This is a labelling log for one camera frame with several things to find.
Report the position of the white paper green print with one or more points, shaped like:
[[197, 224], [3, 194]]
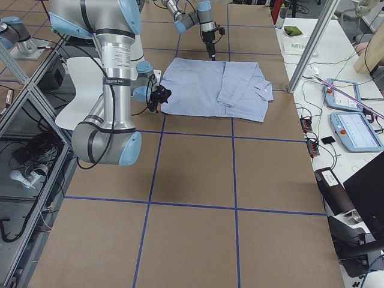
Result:
[[294, 45]]

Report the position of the orange black connector box upper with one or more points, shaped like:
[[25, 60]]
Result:
[[306, 124]]

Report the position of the green cloth bag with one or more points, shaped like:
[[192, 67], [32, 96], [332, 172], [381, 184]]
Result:
[[293, 31]]

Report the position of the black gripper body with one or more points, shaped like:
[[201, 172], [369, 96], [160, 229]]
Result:
[[207, 37], [158, 98]]

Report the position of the white moulded chair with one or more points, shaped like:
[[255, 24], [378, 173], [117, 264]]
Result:
[[87, 79]]

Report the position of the black monitor corner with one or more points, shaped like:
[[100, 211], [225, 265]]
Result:
[[365, 190]]

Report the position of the blue striped button shirt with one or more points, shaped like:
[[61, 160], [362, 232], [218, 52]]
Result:
[[217, 89]]

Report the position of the lower teach pendant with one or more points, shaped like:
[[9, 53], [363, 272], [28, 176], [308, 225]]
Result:
[[355, 132]]

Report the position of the orange black connector box lower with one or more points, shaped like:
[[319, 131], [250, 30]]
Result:
[[313, 147]]

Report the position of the aluminium frame rail structure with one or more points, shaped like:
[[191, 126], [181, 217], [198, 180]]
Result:
[[31, 139]]

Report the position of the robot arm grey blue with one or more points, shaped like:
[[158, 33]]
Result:
[[201, 16], [108, 135]]

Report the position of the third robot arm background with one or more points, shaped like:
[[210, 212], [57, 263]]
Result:
[[16, 38]]

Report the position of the orange black connector box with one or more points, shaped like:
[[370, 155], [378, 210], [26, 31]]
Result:
[[313, 147], [306, 124]]

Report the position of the small black pad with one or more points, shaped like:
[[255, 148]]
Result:
[[327, 140]]

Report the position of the white power strip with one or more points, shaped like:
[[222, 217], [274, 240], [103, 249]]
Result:
[[30, 180]]

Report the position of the teach pendant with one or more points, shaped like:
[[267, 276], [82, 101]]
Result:
[[344, 95], [355, 132]]

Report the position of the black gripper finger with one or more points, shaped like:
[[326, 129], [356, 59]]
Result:
[[210, 50], [154, 107], [213, 53]]

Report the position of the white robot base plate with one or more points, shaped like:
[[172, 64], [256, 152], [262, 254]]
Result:
[[157, 76]]

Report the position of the black cylindrical device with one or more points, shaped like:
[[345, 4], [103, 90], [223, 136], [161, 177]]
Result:
[[335, 195]]

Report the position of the upper teach pendant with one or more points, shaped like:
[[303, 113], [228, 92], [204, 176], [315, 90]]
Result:
[[344, 95]]

